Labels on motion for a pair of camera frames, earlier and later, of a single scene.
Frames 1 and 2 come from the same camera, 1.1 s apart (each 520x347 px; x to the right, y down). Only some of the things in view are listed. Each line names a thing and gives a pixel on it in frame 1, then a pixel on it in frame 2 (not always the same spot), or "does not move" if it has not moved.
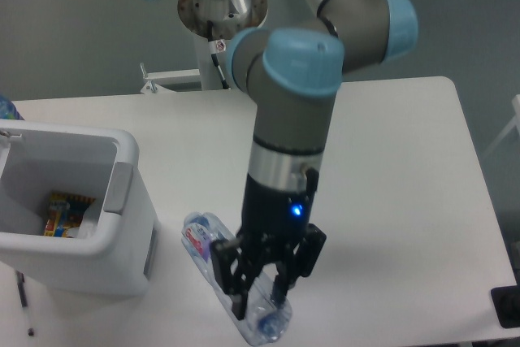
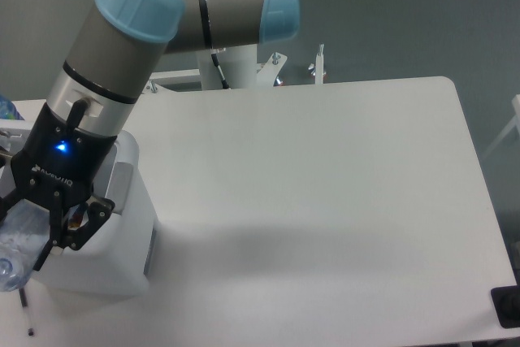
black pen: x=22 y=288 does not move
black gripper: x=274 y=219 -> x=65 y=159
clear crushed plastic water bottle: x=267 y=310 -> x=24 y=235
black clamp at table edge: x=506 y=300 does not move
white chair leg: x=516 y=123 does not move
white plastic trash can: x=38 y=159 does not move
